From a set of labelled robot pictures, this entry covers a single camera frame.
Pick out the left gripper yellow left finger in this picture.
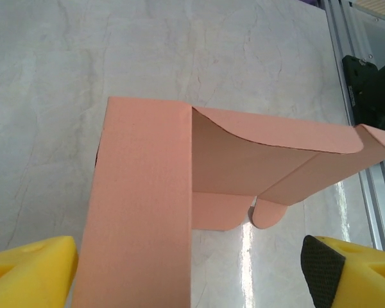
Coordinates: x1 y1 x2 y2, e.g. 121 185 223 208
0 235 80 308

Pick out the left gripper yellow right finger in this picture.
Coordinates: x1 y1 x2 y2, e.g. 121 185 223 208
300 235 385 308

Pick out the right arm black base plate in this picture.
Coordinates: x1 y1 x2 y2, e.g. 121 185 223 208
341 54 385 129

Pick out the salmon paper box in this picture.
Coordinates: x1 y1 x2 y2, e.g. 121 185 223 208
71 95 385 308

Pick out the long aluminium mounting rail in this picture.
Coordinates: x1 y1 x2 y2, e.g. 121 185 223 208
320 0 385 258

